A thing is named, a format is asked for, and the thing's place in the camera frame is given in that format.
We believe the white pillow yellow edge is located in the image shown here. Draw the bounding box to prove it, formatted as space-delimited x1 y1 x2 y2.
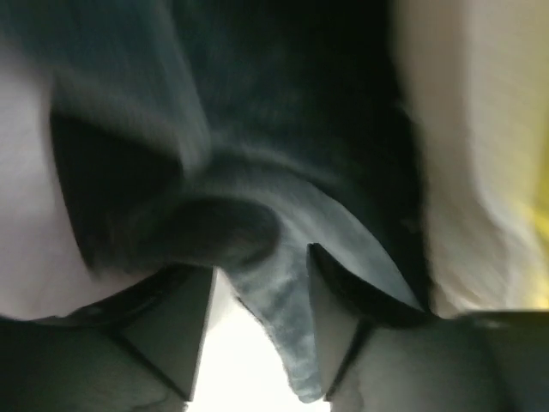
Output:
393 1 548 318

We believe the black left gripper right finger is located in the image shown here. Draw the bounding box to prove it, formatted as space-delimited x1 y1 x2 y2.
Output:
307 245 548 412

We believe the grey plush pillowcase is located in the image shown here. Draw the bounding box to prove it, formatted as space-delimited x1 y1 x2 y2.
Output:
1 1 430 403

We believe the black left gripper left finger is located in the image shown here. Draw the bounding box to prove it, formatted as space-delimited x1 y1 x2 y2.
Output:
1 267 214 411

